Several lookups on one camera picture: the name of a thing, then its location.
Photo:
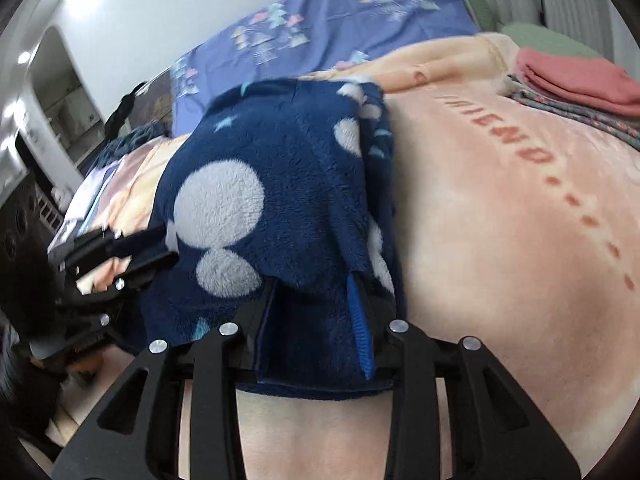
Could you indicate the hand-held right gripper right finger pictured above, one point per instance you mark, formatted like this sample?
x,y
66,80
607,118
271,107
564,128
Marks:
x,y
361,330

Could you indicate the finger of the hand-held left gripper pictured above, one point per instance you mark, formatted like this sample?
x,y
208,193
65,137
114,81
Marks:
x,y
115,247
135,272

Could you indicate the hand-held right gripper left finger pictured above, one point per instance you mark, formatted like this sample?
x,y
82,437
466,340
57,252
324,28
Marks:
x,y
262,325

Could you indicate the navy star print fleece garment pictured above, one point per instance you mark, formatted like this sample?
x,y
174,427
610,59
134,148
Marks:
x,y
280,220

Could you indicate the folded patterned clothes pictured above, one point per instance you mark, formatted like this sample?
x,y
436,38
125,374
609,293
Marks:
x,y
585,117

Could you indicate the dark teal knitted cloth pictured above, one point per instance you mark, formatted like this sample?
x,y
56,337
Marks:
x,y
122,147

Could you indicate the white cabinet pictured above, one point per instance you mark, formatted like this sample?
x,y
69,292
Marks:
x,y
55,105

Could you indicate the peach fleece blanket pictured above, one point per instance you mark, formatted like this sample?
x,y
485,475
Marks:
x,y
500,260

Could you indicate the purple tree print bedsheet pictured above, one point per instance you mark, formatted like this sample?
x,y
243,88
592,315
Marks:
x,y
310,30

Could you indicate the pink folded cloth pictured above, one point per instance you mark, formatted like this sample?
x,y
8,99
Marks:
x,y
575,80

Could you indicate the green pillow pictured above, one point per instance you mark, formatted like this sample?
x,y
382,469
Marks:
x,y
545,37
477,10

